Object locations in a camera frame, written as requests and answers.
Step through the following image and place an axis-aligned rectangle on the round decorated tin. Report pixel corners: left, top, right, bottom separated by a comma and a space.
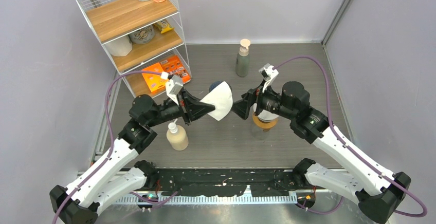
129, 25, 155, 45

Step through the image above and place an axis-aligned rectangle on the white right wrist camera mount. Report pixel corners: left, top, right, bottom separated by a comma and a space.
259, 64, 279, 92

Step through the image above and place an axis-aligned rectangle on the cream pump bottle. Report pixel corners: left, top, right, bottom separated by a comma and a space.
166, 119, 189, 151

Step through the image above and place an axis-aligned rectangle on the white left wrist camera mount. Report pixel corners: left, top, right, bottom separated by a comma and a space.
160, 71, 183, 105

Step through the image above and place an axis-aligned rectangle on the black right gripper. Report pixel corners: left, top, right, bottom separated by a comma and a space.
228, 79, 296, 121

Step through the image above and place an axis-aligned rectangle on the orange photo booklet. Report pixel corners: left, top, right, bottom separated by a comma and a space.
159, 55, 191, 83

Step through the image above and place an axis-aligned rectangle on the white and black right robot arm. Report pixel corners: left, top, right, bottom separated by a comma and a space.
231, 81, 411, 223

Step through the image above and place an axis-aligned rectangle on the orange box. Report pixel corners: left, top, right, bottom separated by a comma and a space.
142, 63, 168, 94

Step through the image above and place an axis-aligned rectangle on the white wire wooden shelf rack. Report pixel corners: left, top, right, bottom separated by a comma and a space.
74, 0, 192, 97

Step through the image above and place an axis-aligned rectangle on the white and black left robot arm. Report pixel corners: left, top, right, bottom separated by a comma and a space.
49, 85, 232, 223

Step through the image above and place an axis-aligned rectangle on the blue plastic dripper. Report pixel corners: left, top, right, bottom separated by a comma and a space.
208, 81, 232, 94

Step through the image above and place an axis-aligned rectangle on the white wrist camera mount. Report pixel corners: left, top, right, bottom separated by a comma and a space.
259, 64, 279, 92
160, 71, 183, 105

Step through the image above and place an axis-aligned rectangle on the light wooden ring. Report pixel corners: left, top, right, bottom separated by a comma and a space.
252, 113, 279, 130

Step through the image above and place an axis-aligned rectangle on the yellow snack packet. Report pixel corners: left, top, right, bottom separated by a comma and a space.
154, 19, 174, 34

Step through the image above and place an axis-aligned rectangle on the clear glass carafe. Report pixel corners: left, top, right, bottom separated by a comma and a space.
250, 126, 270, 140

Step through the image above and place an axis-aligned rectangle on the green pump bottle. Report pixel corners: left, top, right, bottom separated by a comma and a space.
235, 39, 251, 77

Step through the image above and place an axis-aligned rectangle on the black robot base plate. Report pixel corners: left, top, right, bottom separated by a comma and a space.
140, 168, 314, 197

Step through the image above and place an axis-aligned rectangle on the white coffee filter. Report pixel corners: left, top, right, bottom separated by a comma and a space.
201, 92, 233, 121
257, 110, 279, 123

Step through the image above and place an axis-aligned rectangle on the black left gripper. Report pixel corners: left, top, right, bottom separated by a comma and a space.
147, 87, 215, 127

